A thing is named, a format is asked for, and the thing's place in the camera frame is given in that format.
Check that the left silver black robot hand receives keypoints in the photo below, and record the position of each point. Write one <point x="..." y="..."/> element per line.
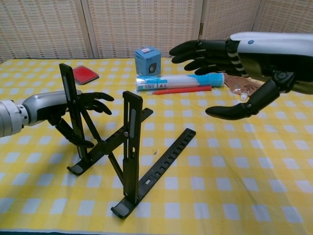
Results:
<point x="46" y="105"/>

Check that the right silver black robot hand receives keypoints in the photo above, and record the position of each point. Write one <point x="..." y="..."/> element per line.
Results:
<point x="269" y="46"/>

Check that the black folding laptop stand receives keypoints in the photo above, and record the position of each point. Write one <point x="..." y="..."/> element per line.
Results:
<point x="171" y="156"/>

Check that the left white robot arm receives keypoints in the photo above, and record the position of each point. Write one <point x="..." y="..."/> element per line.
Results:
<point x="9" y="117"/>

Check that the yellow white checkered tablecloth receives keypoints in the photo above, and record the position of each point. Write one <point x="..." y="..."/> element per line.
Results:
<point x="244" y="171"/>

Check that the brown spouted refill pouch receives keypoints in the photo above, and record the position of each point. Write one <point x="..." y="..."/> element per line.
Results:
<point x="244" y="88"/>

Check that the red card wallet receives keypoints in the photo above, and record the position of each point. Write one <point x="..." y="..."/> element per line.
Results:
<point x="84" y="74"/>

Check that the brass screen hinge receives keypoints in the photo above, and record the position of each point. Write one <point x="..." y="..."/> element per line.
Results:
<point x="201" y="28"/>

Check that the blue white tube package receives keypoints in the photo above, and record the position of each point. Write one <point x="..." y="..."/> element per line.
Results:
<point x="181" y="80"/>

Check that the red pen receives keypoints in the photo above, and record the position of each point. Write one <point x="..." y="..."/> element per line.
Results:
<point x="183" y="90"/>

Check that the blue cube cardboard box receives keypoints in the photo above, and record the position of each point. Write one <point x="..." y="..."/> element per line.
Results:
<point x="146" y="62"/>

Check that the beige woven folding screen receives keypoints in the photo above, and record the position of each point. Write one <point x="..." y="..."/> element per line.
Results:
<point x="146" y="27"/>

